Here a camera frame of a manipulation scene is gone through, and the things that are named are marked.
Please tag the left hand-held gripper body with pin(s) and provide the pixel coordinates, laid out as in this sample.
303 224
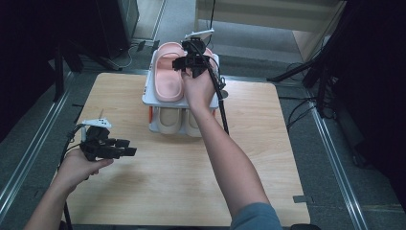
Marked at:
97 143

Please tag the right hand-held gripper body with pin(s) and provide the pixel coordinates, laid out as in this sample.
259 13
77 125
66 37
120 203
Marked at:
196 60

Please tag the white shoe rack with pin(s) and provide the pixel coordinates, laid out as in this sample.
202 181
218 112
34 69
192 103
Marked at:
149 94

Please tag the beige slipper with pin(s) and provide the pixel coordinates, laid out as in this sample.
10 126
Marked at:
192 123
168 120

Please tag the person's right hand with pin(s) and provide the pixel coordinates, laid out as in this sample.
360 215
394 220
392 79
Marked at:
199 92

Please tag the person's left hand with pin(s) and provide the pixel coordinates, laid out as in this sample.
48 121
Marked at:
76 172

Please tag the dark cabinet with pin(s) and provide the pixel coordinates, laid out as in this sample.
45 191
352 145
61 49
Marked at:
121 25

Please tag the black metal stand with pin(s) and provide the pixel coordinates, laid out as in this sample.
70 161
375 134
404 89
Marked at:
320 83
59 73

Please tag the blue-grey shirt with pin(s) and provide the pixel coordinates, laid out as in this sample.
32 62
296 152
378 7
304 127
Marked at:
257 218

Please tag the grey tape patch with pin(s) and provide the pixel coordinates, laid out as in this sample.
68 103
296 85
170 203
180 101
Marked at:
302 199

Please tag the silver floor rail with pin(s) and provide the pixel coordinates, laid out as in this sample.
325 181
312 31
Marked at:
28 153
338 172

